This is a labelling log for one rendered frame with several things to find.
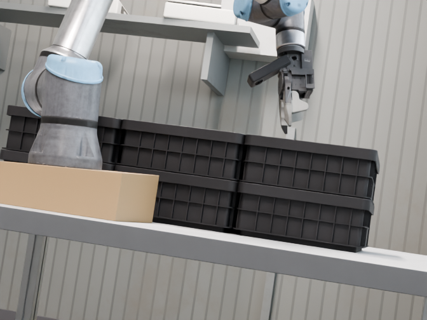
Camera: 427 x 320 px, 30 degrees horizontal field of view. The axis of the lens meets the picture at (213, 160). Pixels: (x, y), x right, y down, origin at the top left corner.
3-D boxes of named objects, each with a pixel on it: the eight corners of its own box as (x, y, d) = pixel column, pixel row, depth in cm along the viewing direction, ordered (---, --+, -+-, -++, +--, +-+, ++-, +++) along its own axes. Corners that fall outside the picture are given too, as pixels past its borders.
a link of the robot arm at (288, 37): (277, 28, 200) (273, 43, 208) (278, 45, 199) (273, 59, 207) (307, 30, 201) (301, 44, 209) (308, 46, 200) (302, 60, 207)
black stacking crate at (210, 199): (229, 233, 180) (237, 181, 180) (105, 214, 187) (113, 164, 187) (258, 234, 218) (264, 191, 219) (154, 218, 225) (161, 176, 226)
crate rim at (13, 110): (118, 128, 188) (120, 118, 188) (3, 113, 195) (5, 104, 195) (165, 146, 227) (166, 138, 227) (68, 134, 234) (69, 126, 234)
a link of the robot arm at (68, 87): (49, 115, 157) (56, 47, 157) (31, 117, 169) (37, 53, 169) (107, 122, 162) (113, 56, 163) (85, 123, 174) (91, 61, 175)
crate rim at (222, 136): (242, 143, 181) (243, 133, 181) (118, 128, 188) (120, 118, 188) (269, 160, 220) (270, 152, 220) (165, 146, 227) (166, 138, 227)
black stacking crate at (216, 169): (236, 185, 181) (243, 136, 181) (113, 168, 187) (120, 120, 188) (263, 194, 219) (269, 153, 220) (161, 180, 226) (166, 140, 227)
